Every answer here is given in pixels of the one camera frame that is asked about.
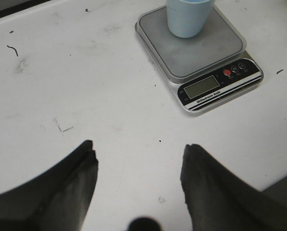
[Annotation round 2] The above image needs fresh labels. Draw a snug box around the light blue plastic cup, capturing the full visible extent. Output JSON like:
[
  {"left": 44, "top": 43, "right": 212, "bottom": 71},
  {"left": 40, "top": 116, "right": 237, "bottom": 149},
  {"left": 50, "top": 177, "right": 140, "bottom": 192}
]
[{"left": 166, "top": 0, "right": 215, "bottom": 38}]

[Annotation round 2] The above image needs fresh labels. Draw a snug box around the silver digital kitchen scale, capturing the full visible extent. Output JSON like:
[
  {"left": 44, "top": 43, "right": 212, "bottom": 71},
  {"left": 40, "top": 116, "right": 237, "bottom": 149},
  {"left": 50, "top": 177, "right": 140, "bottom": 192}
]
[{"left": 135, "top": 6, "right": 264, "bottom": 114}]

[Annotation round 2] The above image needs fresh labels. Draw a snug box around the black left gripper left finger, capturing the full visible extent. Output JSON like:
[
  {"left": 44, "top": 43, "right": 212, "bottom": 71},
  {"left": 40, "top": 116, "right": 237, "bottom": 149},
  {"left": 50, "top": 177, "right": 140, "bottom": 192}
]
[{"left": 0, "top": 140, "right": 98, "bottom": 231}]

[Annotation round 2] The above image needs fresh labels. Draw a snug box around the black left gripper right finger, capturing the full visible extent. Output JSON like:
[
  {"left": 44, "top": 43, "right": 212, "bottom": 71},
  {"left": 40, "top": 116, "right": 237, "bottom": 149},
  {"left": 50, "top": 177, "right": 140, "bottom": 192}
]
[{"left": 180, "top": 144, "right": 287, "bottom": 231}]

